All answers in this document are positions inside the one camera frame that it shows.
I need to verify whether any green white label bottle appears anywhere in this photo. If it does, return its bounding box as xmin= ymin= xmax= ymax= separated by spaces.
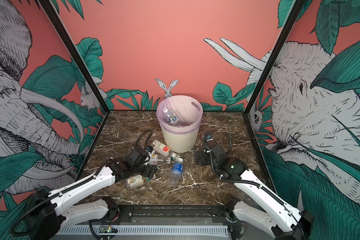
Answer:
xmin=162 ymin=108 xmax=179 ymax=126

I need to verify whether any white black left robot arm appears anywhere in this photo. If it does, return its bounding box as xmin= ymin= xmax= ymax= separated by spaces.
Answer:
xmin=9 ymin=146 xmax=157 ymax=240

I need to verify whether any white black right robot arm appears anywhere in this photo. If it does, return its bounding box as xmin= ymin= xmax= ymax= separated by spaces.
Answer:
xmin=202 ymin=134 xmax=315 ymax=240

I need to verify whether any white ribbed waste bin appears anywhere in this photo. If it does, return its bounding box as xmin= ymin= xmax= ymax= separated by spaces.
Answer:
xmin=161 ymin=126 xmax=199 ymax=153

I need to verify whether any pink plastic bin liner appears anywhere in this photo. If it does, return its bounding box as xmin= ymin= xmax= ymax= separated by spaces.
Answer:
xmin=156 ymin=95 xmax=203 ymax=135

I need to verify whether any cream label green cap bottle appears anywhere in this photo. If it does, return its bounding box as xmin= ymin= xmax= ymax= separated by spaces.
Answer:
xmin=125 ymin=175 xmax=156 ymax=190

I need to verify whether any yellow V label bottle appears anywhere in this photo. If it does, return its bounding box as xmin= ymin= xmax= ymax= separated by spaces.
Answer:
xmin=148 ymin=154 xmax=171 ymax=166

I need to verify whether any red white label bottle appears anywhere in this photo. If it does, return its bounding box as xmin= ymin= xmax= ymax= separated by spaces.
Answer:
xmin=152 ymin=140 xmax=181 ymax=162

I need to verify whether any blue label bottle middle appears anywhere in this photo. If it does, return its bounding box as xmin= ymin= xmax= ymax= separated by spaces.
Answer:
xmin=169 ymin=158 xmax=184 ymax=187

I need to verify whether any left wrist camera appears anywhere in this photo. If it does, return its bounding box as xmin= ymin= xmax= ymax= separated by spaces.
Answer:
xmin=146 ymin=146 xmax=156 ymax=157

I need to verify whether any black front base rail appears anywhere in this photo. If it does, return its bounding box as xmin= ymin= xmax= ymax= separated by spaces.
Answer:
xmin=115 ymin=205 xmax=237 ymax=224

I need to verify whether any white vented cable duct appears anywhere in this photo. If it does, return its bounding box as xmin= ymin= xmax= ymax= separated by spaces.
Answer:
xmin=53 ymin=224 xmax=230 ymax=237

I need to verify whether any black left frame post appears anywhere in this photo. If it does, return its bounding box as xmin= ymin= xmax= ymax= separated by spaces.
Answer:
xmin=39 ymin=0 xmax=110 ymax=115

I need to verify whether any black frame post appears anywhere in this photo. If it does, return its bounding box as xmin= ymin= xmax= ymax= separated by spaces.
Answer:
xmin=244 ymin=0 xmax=306 ymax=116
xmin=39 ymin=0 xmax=110 ymax=115

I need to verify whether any black right frame post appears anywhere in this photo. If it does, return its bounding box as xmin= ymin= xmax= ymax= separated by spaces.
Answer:
xmin=244 ymin=0 xmax=306 ymax=116

